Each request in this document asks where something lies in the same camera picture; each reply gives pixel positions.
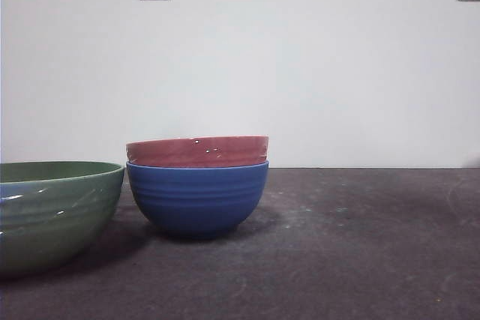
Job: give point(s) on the green ribbed bowl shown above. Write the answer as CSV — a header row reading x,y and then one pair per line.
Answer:
x,y
52,222

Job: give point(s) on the blue ribbed bowl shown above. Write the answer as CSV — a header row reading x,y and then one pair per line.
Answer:
x,y
198,202

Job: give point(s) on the red ribbed bowl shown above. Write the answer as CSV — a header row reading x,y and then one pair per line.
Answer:
x,y
180,152

